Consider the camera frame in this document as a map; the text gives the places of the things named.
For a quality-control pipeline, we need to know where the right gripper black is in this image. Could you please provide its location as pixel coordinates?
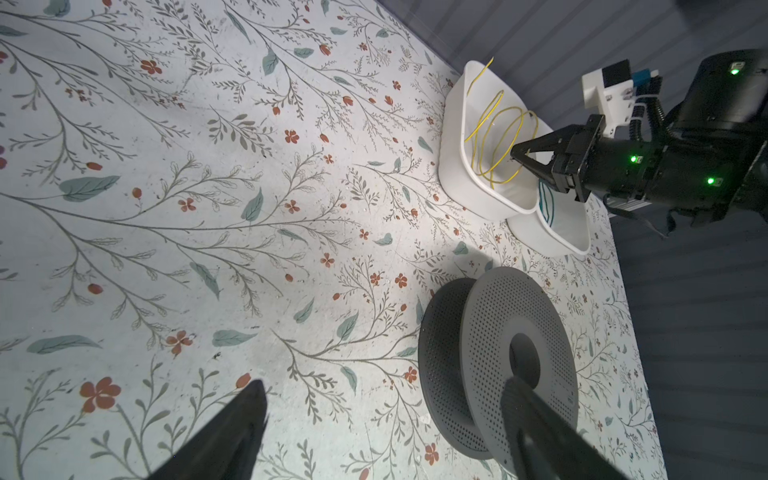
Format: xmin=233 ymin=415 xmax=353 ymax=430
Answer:
xmin=511 ymin=114 xmax=672 ymax=206

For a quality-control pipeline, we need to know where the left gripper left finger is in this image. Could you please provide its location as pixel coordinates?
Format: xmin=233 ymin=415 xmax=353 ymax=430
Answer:
xmin=148 ymin=380 xmax=268 ymax=480

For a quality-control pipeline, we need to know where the green cable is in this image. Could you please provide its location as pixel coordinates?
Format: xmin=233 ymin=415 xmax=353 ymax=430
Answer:
xmin=538 ymin=181 xmax=557 ymax=227

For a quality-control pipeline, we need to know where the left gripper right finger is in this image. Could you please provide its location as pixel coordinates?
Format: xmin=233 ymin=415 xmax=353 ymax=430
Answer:
xmin=501 ymin=377 xmax=625 ymax=479

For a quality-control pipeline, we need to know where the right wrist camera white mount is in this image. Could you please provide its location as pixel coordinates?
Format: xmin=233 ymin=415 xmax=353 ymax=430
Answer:
xmin=581 ymin=60 xmax=659 ymax=138

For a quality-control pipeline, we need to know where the grey perforated cable spool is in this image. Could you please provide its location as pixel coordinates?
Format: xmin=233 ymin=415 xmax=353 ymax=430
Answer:
xmin=417 ymin=267 xmax=579 ymax=474

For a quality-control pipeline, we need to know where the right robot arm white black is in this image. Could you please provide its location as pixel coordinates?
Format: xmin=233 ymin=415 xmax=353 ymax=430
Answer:
xmin=510 ymin=50 xmax=767 ymax=231

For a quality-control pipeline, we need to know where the white tray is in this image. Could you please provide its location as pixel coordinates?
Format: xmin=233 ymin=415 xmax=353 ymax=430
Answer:
xmin=507 ymin=181 xmax=591 ymax=258
xmin=438 ymin=60 xmax=552 ymax=221

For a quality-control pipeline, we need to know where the yellow cable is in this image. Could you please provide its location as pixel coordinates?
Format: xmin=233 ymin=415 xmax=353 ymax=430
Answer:
xmin=465 ymin=56 xmax=539 ymax=191

